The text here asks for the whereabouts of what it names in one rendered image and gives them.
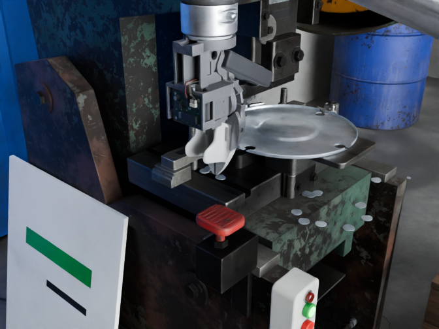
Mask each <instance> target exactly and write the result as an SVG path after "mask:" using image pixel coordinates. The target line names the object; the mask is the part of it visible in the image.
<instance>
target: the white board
mask: <svg viewBox="0 0 439 329"><path fill-rule="evenodd" d="M127 225H128V217H127V216H125V215H124V214H122V213H120V212H118V211H116V210H114V209H112V208H111V207H109V206H107V205H105V204H103V203H102V202H99V201H98V200H95V199H94V198H92V197H90V196H88V195H87V194H85V193H83V192H81V191H79V190H78V189H75V188H74V187H71V186H70V185H68V184H66V183H64V182H62V181H61V180H59V179H57V178H55V177H53V176H51V175H49V174H47V173H46V172H44V171H42V170H40V169H38V168H37V167H35V166H33V165H31V164H29V163H27V162H25V161H23V160H22V159H20V158H18V157H16V156H14V155H11V156H10V157H9V188H8V254H7V320H6V329H118V323H119V315H120V302H121V294H122V281H123V267H124V260H125V246H126V238H127Z"/></svg>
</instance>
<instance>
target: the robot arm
mask: <svg viewBox="0 0 439 329"><path fill-rule="evenodd" d="M348 1H351V2H352V3H355V4H357V5H360V6H362V7H365V8H367V9H369V10H371V11H374V12H376V13H378V14H381V15H383V16H385V17H388V18H390V19H392V20H394V21H396V22H399V23H401V24H404V25H407V26H408V27H411V28H413V29H415V30H418V31H420V32H422V33H424V34H427V35H429V36H432V37H434V38H436V39H438V40H439V0H348ZM180 15H181V32H182V33H183V39H182V40H176V41H173V42H172V47H173V65H174V81H171V82H167V83H166V99H167V119H170V118H174V120H175V121H177V122H179V123H182V124H184V125H187V126H190V127H193V128H195V134H194V135H193V137H192V139H191V140H190V141H189V142H188V143H187V144H186V146H185V153H186V155H187V156H188V157H197V156H203V161H204V163H206V164H208V165H209V167H210V169H211V171H212V173H213V174H216V175H218V174H220V173H221V172H222V171H223V170H224V169H225V167H226V166H227V165H228V164H229V161H230V160H231V158H232V156H233V154H234V152H235V150H236V148H237V147H238V145H239V143H240V141H241V138H242V136H243V134H244V130H245V127H246V115H245V107H246V105H245V104H244V103H243V98H242V92H243V89H242V88H241V87H240V86H239V84H238V80H236V79H234V78H238V79H239V80H242V81H243V82H244V83H245V84H246V85H248V86H251V87H256V86H264V87H268V86H269V85H270V82H271V80H272V76H273V73H272V72H271V71H269V70H268V69H266V68H264V67H263V66H262V65H261V64H259V63H256V62H253V61H250V60H249V59H246V58H245V57H242V56H241V55H239V54H237V53H235V52H233V51H231V50H228V49H230V48H233V47H235V46H236V34H235V33H236V32H237V20H238V0H180ZM171 92H172V96H173V109H172V110H170V97H169V93H171ZM222 121H225V123H224V122H222Z"/></svg>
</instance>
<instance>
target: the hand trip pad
mask: <svg viewBox="0 0 439 329"><path fill-rule="evenodd" d="M244 221H245V218H244V216H243V215H242V214H240V213H238V212H236V211H234V210H231V209H229V208H227V207H225V206H222V205H219V204H215V205H213V206H210V207H208V208H207V209H205V210H203V211H201V212H199V213H198V214H197V216H196V223H197V224H198V225H199V226H200V227H202V228H204V229H206V230H208V231H210V232H212V233H214V234H215V235H216V241H219V242H222V241H224V240H225V236H228V235H230V234H232V233H234V232H235V231H237V230H238V229H240V228H242V227H243V226H244Z"/></svg>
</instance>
